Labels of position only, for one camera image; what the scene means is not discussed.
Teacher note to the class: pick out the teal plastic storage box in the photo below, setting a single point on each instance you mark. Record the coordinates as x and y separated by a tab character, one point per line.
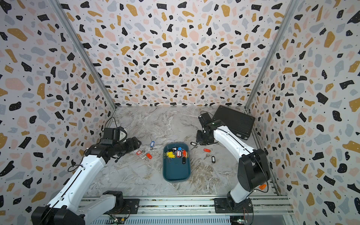
176	169

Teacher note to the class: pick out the blue tag key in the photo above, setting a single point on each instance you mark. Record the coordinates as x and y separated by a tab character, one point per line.
152	145

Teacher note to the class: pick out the white black tag key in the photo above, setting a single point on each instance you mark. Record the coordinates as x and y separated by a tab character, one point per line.
195	145

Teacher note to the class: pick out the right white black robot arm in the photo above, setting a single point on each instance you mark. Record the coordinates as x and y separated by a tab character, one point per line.
253	167

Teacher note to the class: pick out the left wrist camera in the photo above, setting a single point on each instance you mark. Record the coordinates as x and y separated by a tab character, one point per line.
113	135

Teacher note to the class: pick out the black hard case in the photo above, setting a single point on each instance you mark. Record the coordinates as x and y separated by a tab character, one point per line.
239	123

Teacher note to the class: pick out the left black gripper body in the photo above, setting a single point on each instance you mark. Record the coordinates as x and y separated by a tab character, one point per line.
123	147

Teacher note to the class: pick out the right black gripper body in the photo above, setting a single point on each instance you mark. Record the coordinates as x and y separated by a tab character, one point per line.
200	138

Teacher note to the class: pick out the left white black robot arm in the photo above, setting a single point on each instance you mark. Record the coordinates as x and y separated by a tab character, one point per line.
64	209

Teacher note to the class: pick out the orange plastic piece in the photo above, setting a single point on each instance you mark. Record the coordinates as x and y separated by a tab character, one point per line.
262	187

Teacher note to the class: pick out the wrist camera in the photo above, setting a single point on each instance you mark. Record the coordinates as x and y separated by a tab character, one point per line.
113	135
205	118

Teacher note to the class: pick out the yellow tag key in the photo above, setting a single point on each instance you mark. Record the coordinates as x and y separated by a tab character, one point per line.
170	155

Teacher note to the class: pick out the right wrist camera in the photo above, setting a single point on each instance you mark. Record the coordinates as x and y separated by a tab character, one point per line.
205	118

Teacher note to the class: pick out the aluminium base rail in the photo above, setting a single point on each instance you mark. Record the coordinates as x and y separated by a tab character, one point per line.
199	210

